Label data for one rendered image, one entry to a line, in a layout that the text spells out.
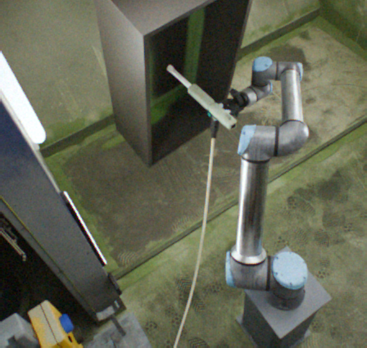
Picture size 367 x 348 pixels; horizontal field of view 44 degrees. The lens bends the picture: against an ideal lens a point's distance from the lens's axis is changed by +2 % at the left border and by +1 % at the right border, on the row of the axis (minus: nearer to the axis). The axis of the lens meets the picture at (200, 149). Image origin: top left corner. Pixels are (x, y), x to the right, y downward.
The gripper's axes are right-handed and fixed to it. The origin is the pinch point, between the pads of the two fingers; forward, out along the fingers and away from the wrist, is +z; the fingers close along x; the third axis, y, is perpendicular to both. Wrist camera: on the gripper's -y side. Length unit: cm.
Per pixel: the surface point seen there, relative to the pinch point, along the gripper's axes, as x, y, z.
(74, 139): 114, 110, 25
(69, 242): -5, 17, 83
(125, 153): 81, 112, 2
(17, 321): -47, -43, 110
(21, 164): -3, -39, 88
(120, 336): -43, 40, 86
